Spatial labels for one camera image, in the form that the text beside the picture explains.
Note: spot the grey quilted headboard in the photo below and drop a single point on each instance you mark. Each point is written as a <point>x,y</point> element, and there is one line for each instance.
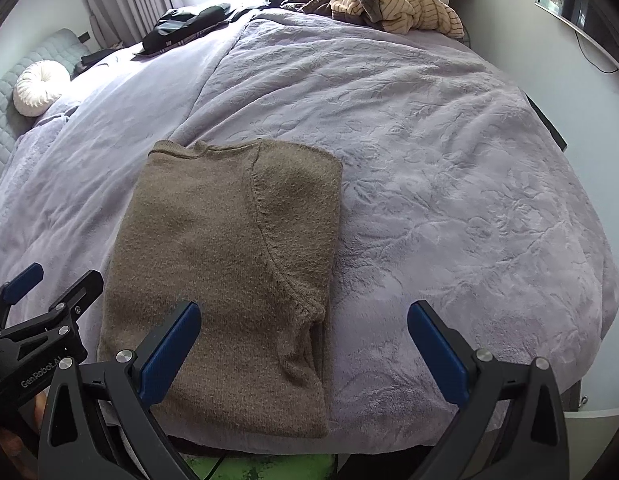
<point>9,110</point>

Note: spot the beige striped garment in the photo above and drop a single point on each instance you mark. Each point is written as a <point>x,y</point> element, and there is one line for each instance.
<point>419,7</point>

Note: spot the brown knitted sweater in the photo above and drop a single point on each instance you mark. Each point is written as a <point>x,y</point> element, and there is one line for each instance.
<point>214,240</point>

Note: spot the wall-mounted monitor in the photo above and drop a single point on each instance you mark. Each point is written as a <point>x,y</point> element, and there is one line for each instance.
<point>584,0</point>

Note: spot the lavender embossed blanket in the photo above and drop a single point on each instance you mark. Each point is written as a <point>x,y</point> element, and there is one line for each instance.
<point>439,160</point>

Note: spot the white round cushion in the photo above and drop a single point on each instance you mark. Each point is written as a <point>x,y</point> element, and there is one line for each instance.
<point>39,87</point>

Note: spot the black garment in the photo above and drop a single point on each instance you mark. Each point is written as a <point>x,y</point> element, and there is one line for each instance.
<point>97,56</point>
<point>269,1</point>

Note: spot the dark brown garment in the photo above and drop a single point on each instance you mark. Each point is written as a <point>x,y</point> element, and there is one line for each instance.
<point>319,2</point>

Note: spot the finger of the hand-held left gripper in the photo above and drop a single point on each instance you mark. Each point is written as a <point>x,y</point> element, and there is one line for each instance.
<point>79,292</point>
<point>22,282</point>

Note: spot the black wall socket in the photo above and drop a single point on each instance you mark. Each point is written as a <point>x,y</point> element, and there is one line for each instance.
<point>84,36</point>

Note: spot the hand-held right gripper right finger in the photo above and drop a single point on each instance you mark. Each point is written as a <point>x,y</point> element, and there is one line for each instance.
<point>439,355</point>

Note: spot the white cabinet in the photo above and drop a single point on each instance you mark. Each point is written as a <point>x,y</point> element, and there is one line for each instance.
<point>587,425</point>

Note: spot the grey curtain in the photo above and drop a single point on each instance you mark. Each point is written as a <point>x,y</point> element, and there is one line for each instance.
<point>124,0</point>

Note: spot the folded black clothes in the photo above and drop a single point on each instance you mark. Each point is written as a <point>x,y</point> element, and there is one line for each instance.
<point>184,27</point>

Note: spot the black flat panel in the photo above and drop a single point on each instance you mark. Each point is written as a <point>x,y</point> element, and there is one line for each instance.
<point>552,127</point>

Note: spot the green patterned mat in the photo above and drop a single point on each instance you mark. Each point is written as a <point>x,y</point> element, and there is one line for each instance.
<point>269,467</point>

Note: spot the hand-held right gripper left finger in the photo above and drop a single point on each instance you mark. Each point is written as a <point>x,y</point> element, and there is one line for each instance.
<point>169,350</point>

